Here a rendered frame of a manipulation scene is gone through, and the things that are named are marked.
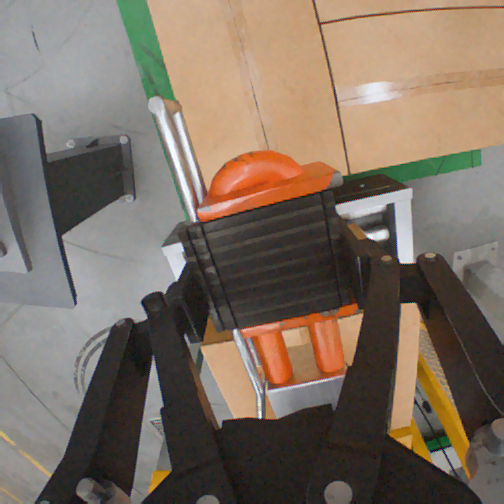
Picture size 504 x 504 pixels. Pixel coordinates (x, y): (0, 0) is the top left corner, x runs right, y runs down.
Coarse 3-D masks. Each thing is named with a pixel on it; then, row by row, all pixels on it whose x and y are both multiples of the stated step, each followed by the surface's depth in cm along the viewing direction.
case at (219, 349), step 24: (360, 312) 50; (408, 312) 49; (216, 336) 54; (288, 336) 51; (408, 336) 51; (216, 360) 54; (240, 360) 54; (408, 360) 54; (240, 384) 56; (408, 384) 57; (240, 408) 60; (408, 408) 60
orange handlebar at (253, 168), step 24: (240, 168) 15; (264, 168) 15; (288, 168) 15; (216, 192) 16; (264, 336) 20; (312, 336) 20; (336, 336) 20; (264, 360) 21; (288, 360) 21; (336, 360) 20
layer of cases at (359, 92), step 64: (192, 0) 61; (256, 0) 61; (320, 0) 61; (384, 0) 60; (448, 0) 58; (192, 64) 68; (256, 64) 68; (320, 64) 68; (384, 64) 67; (448, 64) 65; (192, 128) 75; (256, 128) 75; (320, 128) 74; (384, 128) 74; (448, 128) 72
